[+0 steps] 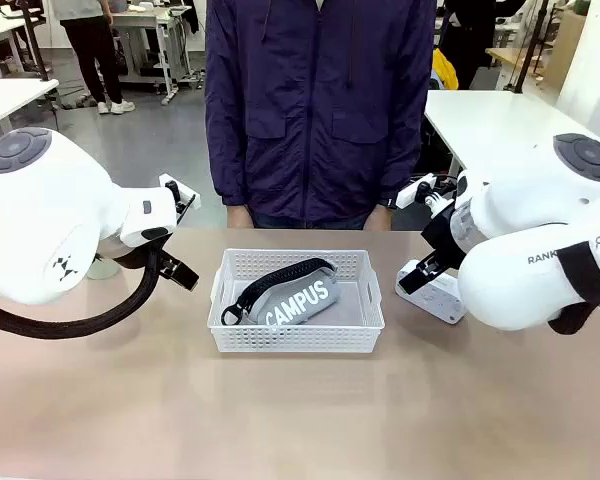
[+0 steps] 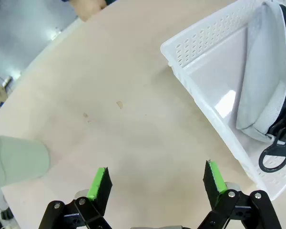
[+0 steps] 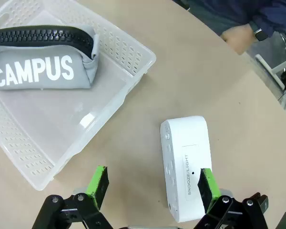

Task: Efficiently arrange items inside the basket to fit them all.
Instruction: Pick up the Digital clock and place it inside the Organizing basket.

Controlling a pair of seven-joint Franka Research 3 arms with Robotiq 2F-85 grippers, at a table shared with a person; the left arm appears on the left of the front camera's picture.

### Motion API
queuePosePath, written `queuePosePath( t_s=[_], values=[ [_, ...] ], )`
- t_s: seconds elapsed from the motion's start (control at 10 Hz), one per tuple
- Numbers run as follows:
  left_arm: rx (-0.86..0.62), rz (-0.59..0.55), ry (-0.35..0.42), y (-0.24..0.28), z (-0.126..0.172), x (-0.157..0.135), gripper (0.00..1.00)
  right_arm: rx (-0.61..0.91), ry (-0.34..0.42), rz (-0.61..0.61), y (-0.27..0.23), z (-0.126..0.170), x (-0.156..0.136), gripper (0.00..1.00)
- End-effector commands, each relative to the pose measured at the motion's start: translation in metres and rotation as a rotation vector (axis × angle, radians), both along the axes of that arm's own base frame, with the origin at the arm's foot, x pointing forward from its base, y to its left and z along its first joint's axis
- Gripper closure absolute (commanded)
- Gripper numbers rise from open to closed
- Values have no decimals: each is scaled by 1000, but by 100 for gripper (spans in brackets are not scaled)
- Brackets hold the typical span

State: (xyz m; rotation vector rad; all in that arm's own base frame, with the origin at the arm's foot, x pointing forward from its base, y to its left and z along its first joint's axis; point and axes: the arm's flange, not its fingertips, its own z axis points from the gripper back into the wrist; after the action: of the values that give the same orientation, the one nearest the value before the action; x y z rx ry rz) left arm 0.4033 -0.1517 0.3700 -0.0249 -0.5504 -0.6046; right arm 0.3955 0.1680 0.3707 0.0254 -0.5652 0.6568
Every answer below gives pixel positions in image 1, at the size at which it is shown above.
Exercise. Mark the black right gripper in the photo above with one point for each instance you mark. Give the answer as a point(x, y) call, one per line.
point(442, 230)

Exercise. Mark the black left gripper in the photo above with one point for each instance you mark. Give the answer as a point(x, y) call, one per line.
point(176, 270)

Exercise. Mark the white power strip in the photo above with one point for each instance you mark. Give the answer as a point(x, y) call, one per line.
point(437, 302)

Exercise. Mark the grey CAMPUS zipper pouch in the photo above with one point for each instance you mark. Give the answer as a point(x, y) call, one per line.
point(290, 300)

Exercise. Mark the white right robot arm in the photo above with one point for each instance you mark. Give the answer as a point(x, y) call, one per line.
point(525, 215)

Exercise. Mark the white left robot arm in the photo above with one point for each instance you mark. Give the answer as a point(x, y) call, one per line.
point(45, 210)

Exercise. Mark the white perforated plastic basket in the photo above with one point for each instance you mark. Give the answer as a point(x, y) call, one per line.
point(225, 325)

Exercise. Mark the person's left hand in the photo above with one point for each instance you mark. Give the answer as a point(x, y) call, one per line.
point(377, 219)

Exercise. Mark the person's right hand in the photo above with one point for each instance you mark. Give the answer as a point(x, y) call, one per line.
point(239, 217)

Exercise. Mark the pale green plastic cup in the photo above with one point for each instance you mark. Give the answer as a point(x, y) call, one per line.
point(102, 267)

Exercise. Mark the black wristwatch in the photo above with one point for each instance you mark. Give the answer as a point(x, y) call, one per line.
point(387, 203)

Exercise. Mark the white table with white leg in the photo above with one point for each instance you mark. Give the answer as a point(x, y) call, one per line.
point(490, 120)

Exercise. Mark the person in navy jacket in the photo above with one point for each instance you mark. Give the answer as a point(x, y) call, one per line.
point(315, 110)

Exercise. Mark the yellow bag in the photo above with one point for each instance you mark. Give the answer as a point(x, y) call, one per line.
point(444, 70)

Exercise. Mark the bystander in black trousers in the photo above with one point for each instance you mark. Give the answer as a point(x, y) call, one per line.
point(92, 55)

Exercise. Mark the wooden table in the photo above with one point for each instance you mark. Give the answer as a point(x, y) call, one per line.
point(505, 57)

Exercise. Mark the grey workbench desk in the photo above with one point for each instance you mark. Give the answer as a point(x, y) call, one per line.
point(152, 35)

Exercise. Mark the white table with black pole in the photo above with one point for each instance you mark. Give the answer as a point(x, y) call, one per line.
point(10, 100)

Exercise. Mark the bystander in black clothes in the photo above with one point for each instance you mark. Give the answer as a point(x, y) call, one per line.
point(472, 35)

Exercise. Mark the black tripod pole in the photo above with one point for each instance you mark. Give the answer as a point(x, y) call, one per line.
point(530, 45)

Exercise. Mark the tall brown cabinet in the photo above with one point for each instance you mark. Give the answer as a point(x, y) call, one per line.
point(565, 50)

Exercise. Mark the black clamp pole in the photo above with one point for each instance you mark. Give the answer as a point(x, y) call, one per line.
point(34, 40)

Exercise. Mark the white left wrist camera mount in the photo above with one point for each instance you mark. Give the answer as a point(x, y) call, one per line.
point(172, 182)

